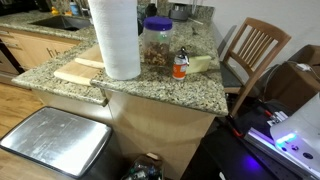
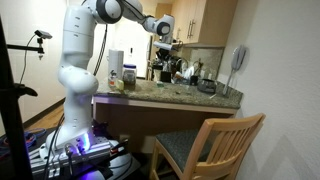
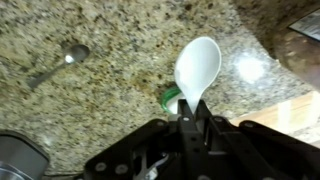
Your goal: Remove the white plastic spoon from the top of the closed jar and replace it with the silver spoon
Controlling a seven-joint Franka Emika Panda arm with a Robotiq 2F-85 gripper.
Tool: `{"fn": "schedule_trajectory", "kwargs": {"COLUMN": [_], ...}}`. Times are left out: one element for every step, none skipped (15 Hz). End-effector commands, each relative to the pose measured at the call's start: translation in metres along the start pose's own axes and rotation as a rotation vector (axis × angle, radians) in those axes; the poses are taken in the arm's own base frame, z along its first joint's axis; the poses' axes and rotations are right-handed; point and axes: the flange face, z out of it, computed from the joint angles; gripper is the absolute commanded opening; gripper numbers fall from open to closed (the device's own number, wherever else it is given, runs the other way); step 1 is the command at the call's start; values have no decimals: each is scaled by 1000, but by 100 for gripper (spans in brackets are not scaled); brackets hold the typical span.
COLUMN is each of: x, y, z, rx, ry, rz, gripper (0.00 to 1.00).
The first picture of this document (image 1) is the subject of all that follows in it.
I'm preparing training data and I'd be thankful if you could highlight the clear jar with purple lid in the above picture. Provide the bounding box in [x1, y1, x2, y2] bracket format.
[141, 16, 174, 67]

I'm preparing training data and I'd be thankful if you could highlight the small orange bottle with keyring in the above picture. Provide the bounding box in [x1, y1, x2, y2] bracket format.
[171, 46, 190, 81]

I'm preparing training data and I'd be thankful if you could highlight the wooden island counter base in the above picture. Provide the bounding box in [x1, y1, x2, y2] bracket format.
[31, 88, 218, 180]

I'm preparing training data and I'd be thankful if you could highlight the yellow sponge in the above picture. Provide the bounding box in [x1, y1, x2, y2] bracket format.
[185, 54, 213, 75]

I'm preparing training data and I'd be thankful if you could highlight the white paper towel roll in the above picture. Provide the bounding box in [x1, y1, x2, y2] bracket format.
[87, 0, 142, 81]

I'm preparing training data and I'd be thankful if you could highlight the dark chair cushion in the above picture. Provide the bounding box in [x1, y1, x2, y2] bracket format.
[218, 61, 244, 89]

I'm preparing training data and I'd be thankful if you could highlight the thin white stick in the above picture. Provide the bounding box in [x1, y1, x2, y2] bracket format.
[187, 17, 204, 26]

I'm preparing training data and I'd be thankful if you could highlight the grey round container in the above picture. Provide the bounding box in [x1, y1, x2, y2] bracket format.
[168, 3, 193, 22]

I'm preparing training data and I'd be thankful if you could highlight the bag of trash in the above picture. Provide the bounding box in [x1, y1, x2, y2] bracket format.
[120, 153, 164, 180]

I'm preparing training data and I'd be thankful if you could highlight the black object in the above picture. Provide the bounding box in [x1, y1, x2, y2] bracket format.
[145, 2, 159, 18]

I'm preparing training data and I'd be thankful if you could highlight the wooden cutting board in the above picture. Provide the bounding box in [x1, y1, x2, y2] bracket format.
[53, 43, 106, 87]

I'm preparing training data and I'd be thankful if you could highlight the wooden chair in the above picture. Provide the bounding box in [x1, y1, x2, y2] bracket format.
[218, 16, 293, 118]

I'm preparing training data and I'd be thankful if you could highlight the grey robot mounting platform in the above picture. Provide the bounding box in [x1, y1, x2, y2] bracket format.
[244, 127, 320, 180]

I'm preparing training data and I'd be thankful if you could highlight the steel lid trash can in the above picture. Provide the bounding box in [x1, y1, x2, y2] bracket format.
[0, 105, 124, 180]

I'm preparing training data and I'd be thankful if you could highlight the blue soap bottle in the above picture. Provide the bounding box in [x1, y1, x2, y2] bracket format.
[68, 0, 80, 16]

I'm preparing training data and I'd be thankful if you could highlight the dark kitchen sink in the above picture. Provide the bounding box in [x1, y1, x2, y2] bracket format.
[29, 13, 93, 32]

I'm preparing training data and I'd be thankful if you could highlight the brown cardboard box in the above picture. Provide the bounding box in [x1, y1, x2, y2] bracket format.
[263, 44, 320, 113]

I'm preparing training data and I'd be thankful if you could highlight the wooden kitchen cabinet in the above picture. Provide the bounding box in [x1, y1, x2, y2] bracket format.
[0, 26, 82, 72]

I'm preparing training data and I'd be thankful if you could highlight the red handled clamp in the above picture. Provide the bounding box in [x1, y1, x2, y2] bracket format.
[227, 114, 245, 139]

